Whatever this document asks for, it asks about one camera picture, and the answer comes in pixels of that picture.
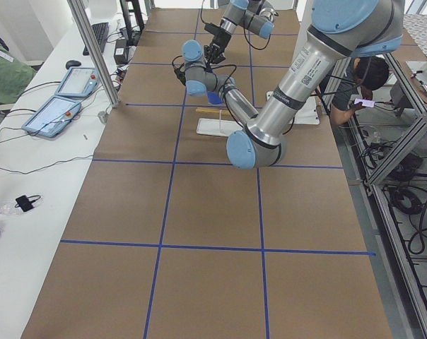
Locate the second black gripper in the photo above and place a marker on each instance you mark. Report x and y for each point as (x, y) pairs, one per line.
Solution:
(220, 39)

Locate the blue towel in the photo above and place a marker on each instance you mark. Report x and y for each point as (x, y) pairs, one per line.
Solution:
(214, 98)

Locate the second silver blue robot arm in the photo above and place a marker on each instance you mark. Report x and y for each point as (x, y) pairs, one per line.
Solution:
(256, 17)

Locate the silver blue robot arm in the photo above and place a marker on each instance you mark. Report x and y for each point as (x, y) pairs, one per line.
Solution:
(339, 29)

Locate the white wooden towel rack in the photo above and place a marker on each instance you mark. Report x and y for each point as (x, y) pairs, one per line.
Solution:
(216, 127)

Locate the black power adapter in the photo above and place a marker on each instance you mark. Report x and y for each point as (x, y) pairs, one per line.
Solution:
(121, 53)

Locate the black keyboard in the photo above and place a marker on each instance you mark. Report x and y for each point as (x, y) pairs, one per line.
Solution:
(100, 31)

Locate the upper teach pendant tablet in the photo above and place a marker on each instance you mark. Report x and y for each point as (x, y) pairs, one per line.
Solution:
(79, 82)

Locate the teach pendant tablet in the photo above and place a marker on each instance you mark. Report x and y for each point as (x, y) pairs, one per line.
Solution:
(52, 117)
(79, 82)

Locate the black computer mouse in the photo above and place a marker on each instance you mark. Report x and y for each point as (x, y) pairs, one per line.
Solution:
(72, 63)

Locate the person in dark shirt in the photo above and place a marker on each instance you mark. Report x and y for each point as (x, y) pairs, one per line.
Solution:
(364, 74)

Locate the lower teach pendant tablet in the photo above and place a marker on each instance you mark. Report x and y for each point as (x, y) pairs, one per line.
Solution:
(52, 117)

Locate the person in green jacket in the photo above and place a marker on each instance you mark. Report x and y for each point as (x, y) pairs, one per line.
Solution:
(15, 76)

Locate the small black device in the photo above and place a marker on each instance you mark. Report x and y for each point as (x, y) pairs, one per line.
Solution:
(26, 203)

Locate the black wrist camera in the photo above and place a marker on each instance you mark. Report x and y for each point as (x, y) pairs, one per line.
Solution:
(179, 71)

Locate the aluminium frame post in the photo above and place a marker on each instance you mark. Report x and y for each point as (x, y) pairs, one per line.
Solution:
(88, 37)

